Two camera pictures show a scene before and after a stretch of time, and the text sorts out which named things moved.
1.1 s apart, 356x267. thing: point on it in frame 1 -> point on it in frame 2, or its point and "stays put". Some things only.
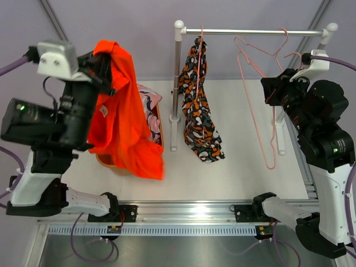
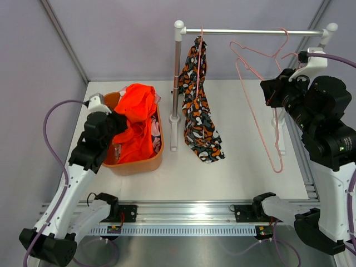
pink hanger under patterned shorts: [199, 61] stays put
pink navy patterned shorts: [150, 98] -> [156, 136]
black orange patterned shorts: [199, 126] stays put
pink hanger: [300, 57] -> [238, 60]
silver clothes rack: [179, 32] stays put
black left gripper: [98, 67] -> [121, 120]
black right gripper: [274, 87] stays put
